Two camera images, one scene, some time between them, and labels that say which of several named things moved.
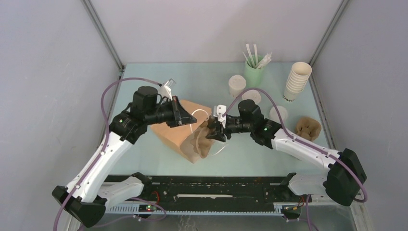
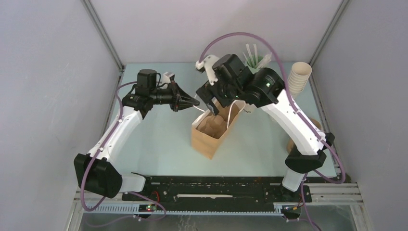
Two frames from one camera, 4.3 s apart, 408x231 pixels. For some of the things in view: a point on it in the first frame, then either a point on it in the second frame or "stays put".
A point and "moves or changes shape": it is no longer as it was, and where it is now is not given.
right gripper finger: [219, 135] to [212, 107]
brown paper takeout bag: [179, 137] moves or changes shape
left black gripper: [181, 116] to [180, 100]
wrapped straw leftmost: [249, 55] stays put
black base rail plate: [218, 189] stays put
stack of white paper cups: [299, 73] stays put
